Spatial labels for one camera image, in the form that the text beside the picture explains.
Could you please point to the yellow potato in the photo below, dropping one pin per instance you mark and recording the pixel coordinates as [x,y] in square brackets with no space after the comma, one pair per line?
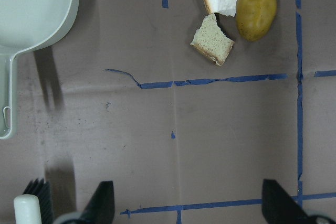
[254,17]

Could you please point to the brown paper table cover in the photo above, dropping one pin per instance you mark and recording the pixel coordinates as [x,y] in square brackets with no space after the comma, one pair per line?
[125,97]

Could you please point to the pale green dustpan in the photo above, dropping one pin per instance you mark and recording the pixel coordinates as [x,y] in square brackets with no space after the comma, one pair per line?
[27,25]

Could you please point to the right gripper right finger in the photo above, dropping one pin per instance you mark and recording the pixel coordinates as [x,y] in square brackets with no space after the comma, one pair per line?
[278,206]

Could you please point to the toasted bread chunk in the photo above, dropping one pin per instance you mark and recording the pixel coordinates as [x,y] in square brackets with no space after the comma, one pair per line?
[211,42]

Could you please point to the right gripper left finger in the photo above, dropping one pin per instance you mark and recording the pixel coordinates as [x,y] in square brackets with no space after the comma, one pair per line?
[101,207]

